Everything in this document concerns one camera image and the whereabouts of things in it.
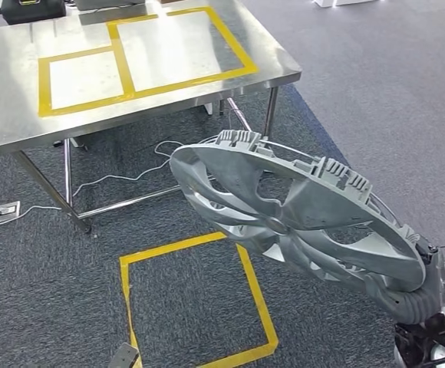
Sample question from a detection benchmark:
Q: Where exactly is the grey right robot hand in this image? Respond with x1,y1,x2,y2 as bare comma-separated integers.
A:
364,238,445,326

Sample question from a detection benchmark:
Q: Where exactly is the grey wheel hubcap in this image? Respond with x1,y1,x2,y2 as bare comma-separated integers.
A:
169,129,426,306

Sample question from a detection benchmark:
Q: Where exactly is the stainless steel workbench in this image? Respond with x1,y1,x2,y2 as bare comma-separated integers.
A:
0,0,303,235

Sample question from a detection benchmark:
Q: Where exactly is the white light-strip platform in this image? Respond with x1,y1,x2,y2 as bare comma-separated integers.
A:
313,0,381,8

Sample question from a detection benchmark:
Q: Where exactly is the square white floor socket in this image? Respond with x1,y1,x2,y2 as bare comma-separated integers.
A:
0,201,21,220

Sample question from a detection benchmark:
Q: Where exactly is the black carry case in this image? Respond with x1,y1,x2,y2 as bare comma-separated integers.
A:
0,0,67,25

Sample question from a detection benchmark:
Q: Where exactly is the white socket cable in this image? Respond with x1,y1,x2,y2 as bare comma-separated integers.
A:
0,134,215,225

